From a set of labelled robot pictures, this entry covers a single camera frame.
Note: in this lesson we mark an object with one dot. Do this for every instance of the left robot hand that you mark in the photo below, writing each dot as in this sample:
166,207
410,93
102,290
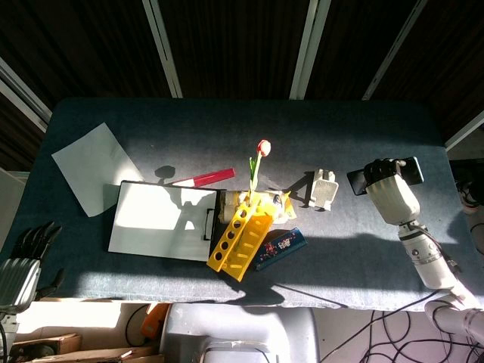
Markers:
15,280

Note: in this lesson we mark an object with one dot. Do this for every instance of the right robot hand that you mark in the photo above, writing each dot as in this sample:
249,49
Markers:
393,200

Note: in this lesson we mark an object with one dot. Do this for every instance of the black smartphone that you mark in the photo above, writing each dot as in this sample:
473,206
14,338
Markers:
414,172

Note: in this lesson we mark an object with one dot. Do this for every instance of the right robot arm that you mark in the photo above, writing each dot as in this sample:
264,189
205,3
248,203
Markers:
427,261

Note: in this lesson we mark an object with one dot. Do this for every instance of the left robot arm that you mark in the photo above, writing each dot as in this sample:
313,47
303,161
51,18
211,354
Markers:
7,325

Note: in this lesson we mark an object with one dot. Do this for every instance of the white phone stand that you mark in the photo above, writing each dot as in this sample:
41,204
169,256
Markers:
325,191

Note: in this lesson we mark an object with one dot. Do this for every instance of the blue-grey table cloth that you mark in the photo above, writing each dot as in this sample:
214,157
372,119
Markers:
359,264

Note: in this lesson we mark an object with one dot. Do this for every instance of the cardboard box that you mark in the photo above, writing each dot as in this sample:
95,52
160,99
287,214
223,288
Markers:
56,342

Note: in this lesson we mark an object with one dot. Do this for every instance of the grey cabinet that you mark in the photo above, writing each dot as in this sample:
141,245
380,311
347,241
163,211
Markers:
11,204

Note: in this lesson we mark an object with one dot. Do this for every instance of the white sneaker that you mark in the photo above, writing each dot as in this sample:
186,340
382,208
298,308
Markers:
472,204

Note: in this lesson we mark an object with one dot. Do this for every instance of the white partition strip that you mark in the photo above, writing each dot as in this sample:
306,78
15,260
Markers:
308,49
22,100
393,53
163,45
465,132

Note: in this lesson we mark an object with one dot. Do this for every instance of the dark blue printed box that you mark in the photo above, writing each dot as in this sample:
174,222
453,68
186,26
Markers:
283,246

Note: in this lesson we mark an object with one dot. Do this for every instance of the loose white paper sheet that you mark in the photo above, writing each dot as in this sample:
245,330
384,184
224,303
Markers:
94,166

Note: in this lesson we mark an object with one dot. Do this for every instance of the artificial red tulip flower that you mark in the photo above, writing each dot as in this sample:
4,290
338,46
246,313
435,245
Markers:
264,147

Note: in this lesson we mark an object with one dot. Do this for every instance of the black clipboard with white paper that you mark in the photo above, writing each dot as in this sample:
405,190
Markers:
151,234

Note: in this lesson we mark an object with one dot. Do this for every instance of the orange tool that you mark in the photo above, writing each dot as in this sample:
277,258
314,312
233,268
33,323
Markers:
155,321

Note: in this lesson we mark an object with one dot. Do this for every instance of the yellow test tube rack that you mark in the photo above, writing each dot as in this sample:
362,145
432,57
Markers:
249,242

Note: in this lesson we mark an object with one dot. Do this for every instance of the grey robot torso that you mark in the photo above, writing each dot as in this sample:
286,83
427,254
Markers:
234,325

